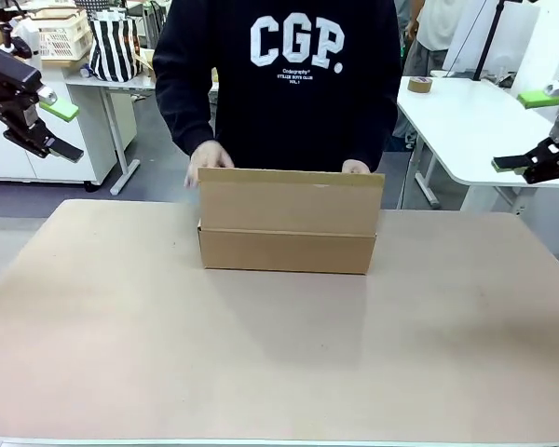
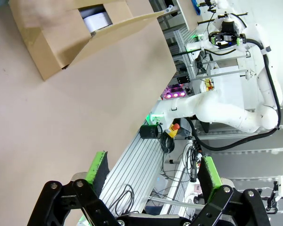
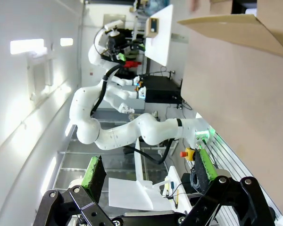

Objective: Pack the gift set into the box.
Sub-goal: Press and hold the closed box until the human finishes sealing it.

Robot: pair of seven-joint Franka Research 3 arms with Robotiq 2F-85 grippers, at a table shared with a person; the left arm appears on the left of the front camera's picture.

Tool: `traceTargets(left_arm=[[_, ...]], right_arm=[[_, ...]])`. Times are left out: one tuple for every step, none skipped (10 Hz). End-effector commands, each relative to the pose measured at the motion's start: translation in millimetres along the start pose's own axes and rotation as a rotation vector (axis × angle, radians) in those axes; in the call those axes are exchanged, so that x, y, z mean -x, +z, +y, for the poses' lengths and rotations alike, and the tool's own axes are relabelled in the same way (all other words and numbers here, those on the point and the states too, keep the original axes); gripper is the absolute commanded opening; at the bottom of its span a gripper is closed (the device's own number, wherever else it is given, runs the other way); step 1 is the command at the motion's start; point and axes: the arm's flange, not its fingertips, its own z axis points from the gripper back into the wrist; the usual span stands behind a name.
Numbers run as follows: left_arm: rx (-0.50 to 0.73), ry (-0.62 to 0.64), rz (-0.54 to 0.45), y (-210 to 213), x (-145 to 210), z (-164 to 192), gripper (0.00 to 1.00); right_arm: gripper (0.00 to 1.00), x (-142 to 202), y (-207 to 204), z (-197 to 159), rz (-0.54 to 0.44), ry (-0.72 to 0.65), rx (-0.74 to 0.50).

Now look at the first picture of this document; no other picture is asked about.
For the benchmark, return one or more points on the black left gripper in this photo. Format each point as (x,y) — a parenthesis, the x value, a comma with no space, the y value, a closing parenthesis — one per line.
(9,93)

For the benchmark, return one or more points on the brown cardboard box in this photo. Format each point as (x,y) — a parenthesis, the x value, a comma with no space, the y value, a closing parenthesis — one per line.
(289,223)

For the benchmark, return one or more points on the person's left forearm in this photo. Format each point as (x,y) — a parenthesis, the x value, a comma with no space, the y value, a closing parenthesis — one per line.
(377,125)

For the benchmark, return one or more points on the person's right forearm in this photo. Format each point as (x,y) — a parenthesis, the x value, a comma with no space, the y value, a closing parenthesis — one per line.
(186,116)

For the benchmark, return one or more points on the small open cardboard box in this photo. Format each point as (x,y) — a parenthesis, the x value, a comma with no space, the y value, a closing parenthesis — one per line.
(145,65)

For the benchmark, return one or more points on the person's right hand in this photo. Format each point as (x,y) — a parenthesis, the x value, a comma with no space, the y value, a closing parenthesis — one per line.
(209,156)

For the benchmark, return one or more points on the person's left hand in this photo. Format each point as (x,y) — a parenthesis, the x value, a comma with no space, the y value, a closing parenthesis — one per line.
(356,166)

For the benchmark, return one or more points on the white curved-edge table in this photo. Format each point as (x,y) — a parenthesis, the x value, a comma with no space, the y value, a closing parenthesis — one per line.
(466,135)

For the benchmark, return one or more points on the cream plastic basket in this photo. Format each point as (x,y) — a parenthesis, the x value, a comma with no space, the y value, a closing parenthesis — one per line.
(60,39)

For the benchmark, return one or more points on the black white striped bag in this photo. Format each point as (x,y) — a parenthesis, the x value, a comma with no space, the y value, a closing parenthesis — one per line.
(114,49)

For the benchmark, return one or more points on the white board panel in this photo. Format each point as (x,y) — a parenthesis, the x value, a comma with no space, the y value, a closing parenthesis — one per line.
(517,32)

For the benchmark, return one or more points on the black stand pole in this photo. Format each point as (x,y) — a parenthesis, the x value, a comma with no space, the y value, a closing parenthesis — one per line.
(489,37)

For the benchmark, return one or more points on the brown tape roll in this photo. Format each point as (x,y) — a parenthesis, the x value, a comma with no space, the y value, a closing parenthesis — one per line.
(419,85)

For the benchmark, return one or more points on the black white sneaker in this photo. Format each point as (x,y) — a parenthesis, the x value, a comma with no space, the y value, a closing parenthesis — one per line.
(410,139)

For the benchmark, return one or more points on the bystander in white shirt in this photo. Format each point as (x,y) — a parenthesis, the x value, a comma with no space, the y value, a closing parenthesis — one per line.
(428,37)

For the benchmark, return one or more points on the person in black sweatshirt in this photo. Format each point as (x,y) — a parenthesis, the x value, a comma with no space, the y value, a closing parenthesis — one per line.
(279,112)

